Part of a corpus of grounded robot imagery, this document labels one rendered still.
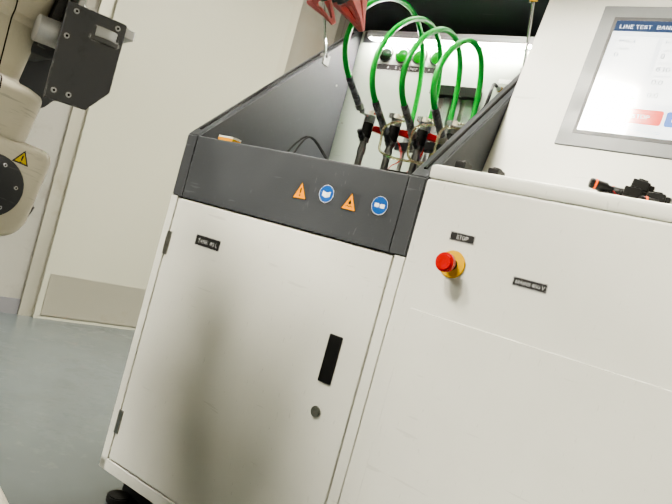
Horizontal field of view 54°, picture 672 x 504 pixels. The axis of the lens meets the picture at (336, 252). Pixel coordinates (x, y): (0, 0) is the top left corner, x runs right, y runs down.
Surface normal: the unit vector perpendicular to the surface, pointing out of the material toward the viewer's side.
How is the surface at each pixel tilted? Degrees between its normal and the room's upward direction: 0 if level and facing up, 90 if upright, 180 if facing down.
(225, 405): 90
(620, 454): 90
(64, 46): 90
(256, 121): 90
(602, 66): 76
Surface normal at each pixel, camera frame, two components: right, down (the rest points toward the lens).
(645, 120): -0.47, -0.36
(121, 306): 0.62, 0.18
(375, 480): -0.55, -0.14
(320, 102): 0.79, 0.22
